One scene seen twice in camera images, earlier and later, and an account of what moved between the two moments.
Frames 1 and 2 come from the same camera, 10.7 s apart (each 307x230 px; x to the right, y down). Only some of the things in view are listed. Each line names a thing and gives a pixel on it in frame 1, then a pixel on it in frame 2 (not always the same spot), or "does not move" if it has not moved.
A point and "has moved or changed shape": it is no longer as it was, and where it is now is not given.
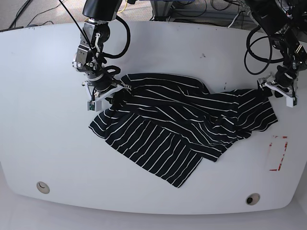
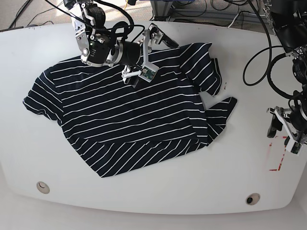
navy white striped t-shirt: (173, 124) has moved or changed shape
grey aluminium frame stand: (164, 10) does not move
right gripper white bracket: (291, 98) -> (276, 125)
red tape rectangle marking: (280, 165) does not move
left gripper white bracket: (95, 103) -> (148, 70)
